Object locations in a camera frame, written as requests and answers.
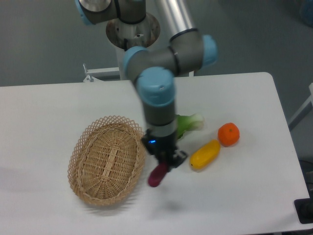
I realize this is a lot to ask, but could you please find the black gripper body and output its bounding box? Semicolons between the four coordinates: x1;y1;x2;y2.
145;129;177;163

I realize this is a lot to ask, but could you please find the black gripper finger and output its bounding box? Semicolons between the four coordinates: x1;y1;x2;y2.
141;136;159;162
167;149;188;172

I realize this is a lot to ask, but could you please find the purple sweet potato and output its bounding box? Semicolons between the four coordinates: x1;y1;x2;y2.
148;163;168;188

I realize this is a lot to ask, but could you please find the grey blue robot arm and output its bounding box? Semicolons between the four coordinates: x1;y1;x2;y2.
75;0;218;172

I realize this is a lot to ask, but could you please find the woven wicker basket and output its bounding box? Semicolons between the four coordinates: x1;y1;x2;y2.
67;116;146;206

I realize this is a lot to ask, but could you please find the yellow mango fruit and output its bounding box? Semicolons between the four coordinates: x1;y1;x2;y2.
189;139;221;170

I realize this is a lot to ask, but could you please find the green bok choy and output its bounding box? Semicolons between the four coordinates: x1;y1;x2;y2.
176;114;204;140

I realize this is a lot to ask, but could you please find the orange tangerine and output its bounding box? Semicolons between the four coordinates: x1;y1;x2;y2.
218;122;240;147

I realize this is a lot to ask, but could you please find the black device at table edge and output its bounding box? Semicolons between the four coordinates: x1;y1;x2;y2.
294;198;313;224

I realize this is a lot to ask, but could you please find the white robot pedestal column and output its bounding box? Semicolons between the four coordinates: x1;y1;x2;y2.
106;13;160;80

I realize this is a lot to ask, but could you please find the white frame leg right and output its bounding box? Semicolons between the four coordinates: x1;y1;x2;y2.
288;83;313;131

